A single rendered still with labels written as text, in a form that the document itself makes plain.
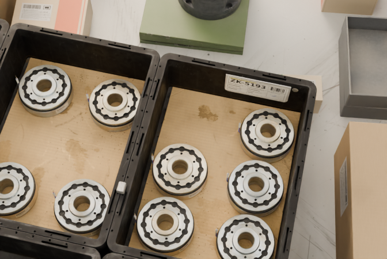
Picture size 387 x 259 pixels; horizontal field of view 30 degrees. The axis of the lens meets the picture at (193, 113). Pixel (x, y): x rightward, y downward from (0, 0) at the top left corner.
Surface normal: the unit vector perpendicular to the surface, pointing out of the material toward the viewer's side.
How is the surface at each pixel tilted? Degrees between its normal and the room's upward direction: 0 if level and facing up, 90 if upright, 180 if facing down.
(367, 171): 0
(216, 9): 70
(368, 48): 0
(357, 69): 0
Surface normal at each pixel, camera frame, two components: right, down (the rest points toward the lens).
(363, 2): -0.07, 0.88
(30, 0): 0.01, -0.46
